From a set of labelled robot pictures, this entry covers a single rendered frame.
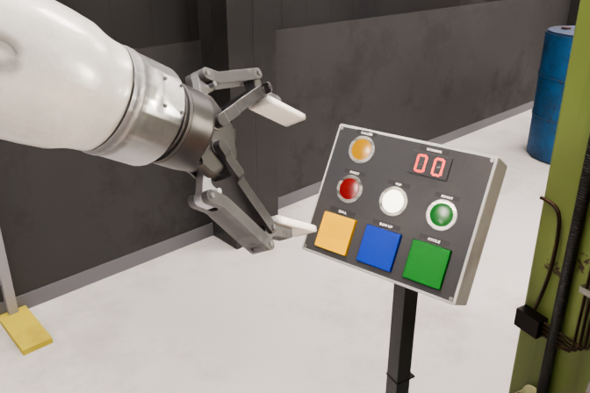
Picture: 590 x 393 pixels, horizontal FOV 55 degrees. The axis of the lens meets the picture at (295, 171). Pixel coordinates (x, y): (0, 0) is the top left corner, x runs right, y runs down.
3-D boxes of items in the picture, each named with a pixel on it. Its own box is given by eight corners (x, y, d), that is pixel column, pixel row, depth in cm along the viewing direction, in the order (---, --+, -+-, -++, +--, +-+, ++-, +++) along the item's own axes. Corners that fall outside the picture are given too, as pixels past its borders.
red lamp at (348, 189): (348, 203, 115) (349, 184, 113) (336, 196, 118) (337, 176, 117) (362, 201, 116) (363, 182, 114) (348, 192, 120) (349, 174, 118)
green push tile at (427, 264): (439, 290, 102) (450, 250, 103) (401, 276, 106) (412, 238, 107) (442, 290, 104) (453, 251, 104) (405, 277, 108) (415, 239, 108)
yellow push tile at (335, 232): (344, 256, 113) (355, 220, 114) (313, 244, 117) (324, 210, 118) (348, 256, 115) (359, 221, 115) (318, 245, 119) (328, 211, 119)
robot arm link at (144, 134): (136, 24, 44) (193, 53, 48) (67, 67, 49) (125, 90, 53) (134, 132, 41) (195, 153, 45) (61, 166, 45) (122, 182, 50)
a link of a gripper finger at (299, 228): (277, 214, 57) (277, 221, 57) (316, 225, 63) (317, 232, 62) (255, 220, 59) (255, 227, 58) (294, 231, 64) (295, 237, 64)
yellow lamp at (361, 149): (361, 164, 115) (362, 144, 113) (348, 157, 119) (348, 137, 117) (373, 161, 116) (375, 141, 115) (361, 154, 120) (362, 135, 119)
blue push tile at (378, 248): (389, 272, 108) (400, 234, 108) (355, 260, 112) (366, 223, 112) (392, 273, 109) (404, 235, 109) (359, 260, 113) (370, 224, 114)
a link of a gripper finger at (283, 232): (262, 220, 56) (263, 249, 55) (291, 227, 60) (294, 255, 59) (249, 223, 57) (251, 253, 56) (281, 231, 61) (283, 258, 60)
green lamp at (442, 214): (442, 232, 104) (444, 210, 102) (425, 222, 107) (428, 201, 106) (455, 228, 105) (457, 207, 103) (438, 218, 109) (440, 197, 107)
